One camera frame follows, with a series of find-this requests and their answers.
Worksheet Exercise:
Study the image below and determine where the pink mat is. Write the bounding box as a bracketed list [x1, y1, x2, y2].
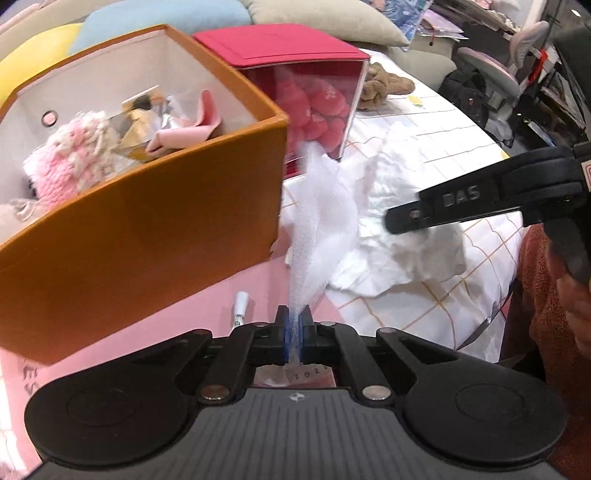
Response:
[0, 251, 338, 480]

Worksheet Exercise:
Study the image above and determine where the beige sofa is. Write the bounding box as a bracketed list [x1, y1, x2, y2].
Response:
[0, 0, 460, 90]

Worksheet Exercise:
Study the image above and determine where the black backpack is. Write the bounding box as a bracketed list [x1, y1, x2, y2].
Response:
[436, 69, 492, 127]

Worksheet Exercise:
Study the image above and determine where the pink grey office chair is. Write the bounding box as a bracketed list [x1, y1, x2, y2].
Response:
[457, 21, 550, 109]

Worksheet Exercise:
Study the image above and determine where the person's orange fleece clothing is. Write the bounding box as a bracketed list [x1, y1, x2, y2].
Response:
[501, 226, 591, 480]

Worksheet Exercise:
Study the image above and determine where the small white tube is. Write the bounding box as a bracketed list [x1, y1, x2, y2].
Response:
[233, 292, 254, 328]

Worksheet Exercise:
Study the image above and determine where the blue printed bag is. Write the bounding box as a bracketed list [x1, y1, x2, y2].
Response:
[383, 0, 435, 40]

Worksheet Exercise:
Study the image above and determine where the person's right hand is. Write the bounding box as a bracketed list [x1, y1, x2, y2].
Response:
[545, 247, 591, 342]

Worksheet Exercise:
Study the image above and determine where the light blue cushion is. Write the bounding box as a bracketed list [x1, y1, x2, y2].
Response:
[69, 0, 254, 54]

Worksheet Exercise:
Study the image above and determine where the white mesh cloth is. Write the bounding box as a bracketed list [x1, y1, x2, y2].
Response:
[284, 138, 370, 365]

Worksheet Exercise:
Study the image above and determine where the yellow cushion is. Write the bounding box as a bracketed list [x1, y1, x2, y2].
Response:
[0, 23, 84, 88]

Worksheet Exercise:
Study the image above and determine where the pink white crochet bag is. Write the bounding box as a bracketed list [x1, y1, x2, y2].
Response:
[23, 111, 125, 204]

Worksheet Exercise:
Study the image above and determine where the pile of red plush toys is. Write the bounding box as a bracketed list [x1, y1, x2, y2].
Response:
[272, 69, 352, 153]

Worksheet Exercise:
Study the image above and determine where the orange cardboard box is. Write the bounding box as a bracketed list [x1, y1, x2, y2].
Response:
[0, 24, 289, 365]

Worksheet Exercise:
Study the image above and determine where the pink soft pouch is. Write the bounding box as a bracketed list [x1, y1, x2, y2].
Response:
[145, 90, 222, 162]

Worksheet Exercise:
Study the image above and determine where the clear box with red lid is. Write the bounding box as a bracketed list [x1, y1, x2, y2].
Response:
[191, 25, 372, 181]

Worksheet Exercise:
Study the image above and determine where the beige cushion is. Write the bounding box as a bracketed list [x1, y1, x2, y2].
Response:
[242, 0, 411, 47]

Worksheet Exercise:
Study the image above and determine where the yellow snack packet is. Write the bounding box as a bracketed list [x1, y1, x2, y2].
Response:
[117, 88, 185, 162]

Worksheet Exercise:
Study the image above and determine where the white checked bed sheet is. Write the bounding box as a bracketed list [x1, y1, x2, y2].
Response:
[277, 46, 532, 365]

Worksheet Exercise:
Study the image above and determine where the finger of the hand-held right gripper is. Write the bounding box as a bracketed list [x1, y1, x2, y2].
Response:
[385, 147, 575, 234]

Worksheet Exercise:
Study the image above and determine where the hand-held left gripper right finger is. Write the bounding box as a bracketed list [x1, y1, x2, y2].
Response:
[295, 307, 458, 404]

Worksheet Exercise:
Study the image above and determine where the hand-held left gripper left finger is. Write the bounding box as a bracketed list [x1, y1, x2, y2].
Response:
[134, 305, 293, 406]

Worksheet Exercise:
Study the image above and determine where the brown plush toy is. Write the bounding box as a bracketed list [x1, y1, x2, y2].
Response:
[358, 62, 416, 110]

